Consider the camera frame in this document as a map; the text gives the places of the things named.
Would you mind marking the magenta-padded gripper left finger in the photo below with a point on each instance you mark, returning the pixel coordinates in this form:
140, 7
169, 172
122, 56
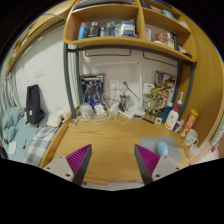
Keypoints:
61, 166

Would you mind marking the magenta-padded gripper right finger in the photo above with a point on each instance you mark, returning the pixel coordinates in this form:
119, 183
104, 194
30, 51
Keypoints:
161, 166

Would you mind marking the light blue computer mouse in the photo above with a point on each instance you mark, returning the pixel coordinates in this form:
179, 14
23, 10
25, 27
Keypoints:
162, 149

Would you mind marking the grey mouse pad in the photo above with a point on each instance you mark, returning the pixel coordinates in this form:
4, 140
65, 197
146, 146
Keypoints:
150, 142

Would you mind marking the blue plaid blanket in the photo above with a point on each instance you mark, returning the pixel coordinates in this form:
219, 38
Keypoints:
38, 148

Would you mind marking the small white container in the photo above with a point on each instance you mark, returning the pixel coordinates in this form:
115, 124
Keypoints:
194, 150

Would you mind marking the white mug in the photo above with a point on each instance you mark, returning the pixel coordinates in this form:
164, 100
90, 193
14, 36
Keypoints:
190, 137

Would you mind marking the small blue box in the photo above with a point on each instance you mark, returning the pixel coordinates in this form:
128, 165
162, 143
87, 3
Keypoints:
178, 126

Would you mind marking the small white desk clock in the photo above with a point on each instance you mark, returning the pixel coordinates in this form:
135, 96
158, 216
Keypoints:
158, 120

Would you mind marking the white crumpled cloth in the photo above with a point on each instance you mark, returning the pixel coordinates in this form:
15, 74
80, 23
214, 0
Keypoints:
56, 119

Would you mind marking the white lotion bottle red cap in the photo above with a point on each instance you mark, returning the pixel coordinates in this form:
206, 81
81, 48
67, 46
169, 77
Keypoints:
171, 119

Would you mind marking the teal-sheeted bed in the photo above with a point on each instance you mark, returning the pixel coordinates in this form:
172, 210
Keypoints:
23, 135

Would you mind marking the red and yellow chips can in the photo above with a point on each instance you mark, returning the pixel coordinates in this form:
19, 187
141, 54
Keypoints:
189, 122

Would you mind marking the white paper sheet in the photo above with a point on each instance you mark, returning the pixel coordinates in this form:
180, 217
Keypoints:
12, 147

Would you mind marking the clear domed plastic container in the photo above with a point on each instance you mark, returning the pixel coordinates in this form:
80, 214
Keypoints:
86, 110

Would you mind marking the white power strip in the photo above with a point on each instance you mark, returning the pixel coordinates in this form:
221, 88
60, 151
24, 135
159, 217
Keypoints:
126, 114

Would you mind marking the brown tree creature figure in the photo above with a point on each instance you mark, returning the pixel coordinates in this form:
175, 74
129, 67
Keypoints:
156, 100

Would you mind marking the teal pillow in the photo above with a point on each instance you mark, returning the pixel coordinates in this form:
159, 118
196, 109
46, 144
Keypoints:
11, 121

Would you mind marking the white charger block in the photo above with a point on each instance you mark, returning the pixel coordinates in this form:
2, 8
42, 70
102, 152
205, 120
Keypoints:
100, 109

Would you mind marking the black backpack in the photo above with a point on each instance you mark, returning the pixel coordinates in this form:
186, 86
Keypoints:
34, 103

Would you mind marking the blue robot model kit box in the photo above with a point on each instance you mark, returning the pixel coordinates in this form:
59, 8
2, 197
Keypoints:
91, 87

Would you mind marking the colourful figure picture box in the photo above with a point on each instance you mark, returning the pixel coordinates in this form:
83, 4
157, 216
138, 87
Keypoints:
166, 78

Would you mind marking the wooden shelf unit with items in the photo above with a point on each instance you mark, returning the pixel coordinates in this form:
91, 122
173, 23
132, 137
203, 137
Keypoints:
133, 41

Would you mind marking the wooden shelf over bed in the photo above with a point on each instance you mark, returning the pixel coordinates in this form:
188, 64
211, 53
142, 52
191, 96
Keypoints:
40, 20

